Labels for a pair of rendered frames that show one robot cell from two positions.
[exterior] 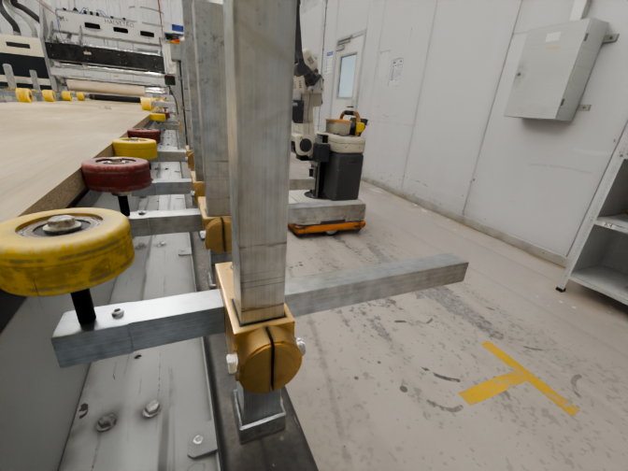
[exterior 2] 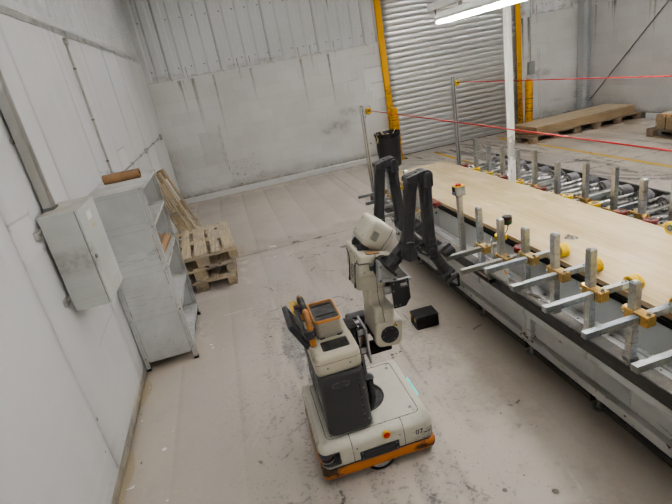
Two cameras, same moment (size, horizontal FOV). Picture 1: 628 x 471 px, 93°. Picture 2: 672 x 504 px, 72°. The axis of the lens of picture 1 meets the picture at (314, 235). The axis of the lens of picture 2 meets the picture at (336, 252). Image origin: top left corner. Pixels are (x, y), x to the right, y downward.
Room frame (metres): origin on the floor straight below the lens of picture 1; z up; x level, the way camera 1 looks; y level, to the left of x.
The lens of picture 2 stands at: (4.87, 0.57, 2.14)
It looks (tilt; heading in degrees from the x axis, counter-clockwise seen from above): 21 degrees down; 195
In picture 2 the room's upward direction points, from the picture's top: 11 degrees counter-clockwise
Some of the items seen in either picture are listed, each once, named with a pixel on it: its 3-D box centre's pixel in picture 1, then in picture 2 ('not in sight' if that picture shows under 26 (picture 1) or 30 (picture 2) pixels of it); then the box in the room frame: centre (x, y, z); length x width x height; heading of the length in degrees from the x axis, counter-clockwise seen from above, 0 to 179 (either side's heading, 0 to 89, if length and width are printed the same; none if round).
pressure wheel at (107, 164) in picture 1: (122, 197); not in sight; (0.42, 0.28, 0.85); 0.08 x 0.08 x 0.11
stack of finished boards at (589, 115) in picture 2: not in sight; (573, 118); (-6.15, 3.42, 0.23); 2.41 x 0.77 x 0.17; 117
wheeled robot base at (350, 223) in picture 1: (318, 207); (363, 413); (2.65, -0.02, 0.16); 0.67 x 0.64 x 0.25; 115
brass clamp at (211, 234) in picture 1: (218, 221); not in sight; (0.46, 0.16, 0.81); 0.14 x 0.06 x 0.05; 25
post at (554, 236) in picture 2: not in sight; (555, 274); (2.47, 1.11, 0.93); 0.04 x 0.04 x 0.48; 25
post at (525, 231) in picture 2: not in sight; (525, 265); (2.25, 1.00, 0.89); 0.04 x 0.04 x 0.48; 25
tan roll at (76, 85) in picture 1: (127, 90); not in sight; (4.15, 2.50, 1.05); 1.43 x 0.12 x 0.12; 115
